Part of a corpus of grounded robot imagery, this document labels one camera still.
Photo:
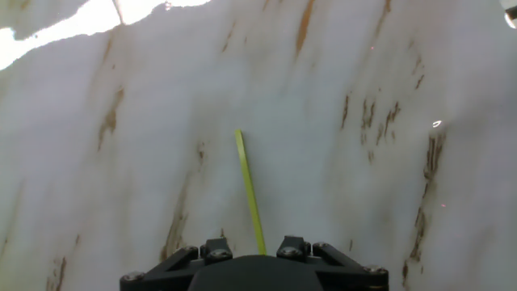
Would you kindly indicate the white marble pattern board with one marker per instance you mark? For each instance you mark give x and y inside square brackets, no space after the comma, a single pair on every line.
[323,161]

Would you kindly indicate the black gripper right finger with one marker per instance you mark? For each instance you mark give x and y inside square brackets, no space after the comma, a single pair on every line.
[347,272]

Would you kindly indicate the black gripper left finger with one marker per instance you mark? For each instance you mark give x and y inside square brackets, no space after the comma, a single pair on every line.
[161,271]

